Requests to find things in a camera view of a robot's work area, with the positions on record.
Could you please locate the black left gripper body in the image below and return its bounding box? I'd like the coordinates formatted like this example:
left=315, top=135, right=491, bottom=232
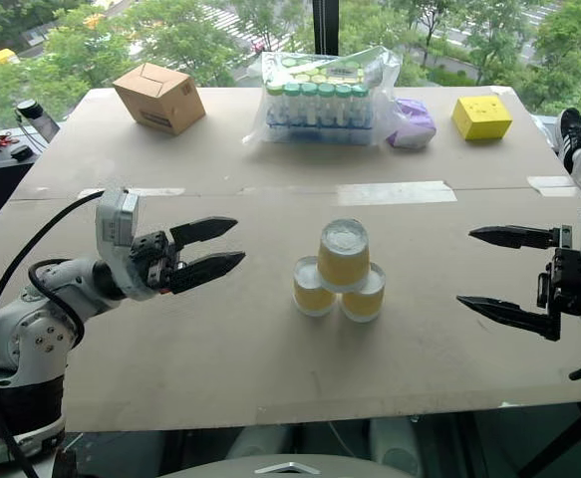
left=129, top=230, right=180, bottom=295

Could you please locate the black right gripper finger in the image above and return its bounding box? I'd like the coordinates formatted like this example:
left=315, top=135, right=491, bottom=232
left=455, top=295, right=564, bottom=343
left=468, top=224, right=574, bottom=250

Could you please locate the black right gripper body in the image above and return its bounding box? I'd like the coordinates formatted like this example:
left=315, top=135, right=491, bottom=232
left=535, top=245, right=581, bottom=319

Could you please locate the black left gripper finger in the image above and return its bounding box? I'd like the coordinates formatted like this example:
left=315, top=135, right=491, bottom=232
left=168, top=216, right=239, bottom=247
left=168, top=251, right=247, bottom=295

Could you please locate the short clear tape strip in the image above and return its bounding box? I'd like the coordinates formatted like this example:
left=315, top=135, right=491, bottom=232
left=526, top=174, right=581, bottom=198

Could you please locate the yellow paper cup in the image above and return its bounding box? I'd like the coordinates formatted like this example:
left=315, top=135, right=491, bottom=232
left=316, top=217, right=373, bottom=294
left=292, top=255, right=340, bottom=318
left=339, top=262, right=388, bottom=324

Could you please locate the black and white sneaker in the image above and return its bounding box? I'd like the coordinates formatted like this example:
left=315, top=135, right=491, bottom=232
left=553, top=107, right=581, bottom=174

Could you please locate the yellow box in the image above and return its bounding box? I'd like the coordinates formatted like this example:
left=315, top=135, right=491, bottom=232
left=450, top=94, right=514, bottom=142

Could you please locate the wide clear tape strip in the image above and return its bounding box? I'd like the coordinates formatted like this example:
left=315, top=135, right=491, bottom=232
left=336, top=180, right=458, bottom=207

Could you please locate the brown cardboard box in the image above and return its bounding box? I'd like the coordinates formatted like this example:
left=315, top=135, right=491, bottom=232
left=112, top=62, right=207, bottom=136

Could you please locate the purple and white pouch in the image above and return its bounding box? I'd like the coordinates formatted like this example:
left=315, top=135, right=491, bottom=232
left=385, top=97, right=437, bottom=151

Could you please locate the blue sample tube rack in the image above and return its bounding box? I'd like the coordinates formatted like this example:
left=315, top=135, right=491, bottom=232
left=264, top=82, right=375, bottom=145

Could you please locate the grey rounded shape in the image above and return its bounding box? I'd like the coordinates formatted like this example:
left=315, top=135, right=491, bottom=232
left=368, top=416, right=425, bottom=475
left=223, top=424, right=292, bottom=460

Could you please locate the clear plastic bag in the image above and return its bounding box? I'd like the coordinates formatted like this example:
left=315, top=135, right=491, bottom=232
left=241, top=45, right=404, bottom=148

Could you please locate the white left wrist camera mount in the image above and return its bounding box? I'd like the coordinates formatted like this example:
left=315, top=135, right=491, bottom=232
left=94, top=187, right=157, bottom=302

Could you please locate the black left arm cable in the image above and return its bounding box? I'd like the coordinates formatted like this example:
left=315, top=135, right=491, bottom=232
left=0, top=188, right=107, bottom=478

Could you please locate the black stand frame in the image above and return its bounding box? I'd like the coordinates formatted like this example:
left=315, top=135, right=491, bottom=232
left=515, top=399, right=581, bottom=478

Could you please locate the black window frame post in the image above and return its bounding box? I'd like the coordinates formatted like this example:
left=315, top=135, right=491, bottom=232
left=313, top=0, right=341, bottom=54

